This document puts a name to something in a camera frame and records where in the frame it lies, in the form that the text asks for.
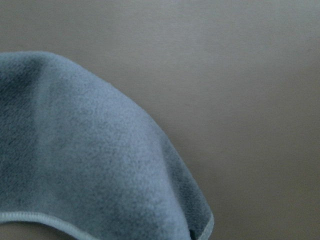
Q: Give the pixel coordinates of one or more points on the grey cleaning cloth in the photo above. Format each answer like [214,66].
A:
[78,155]

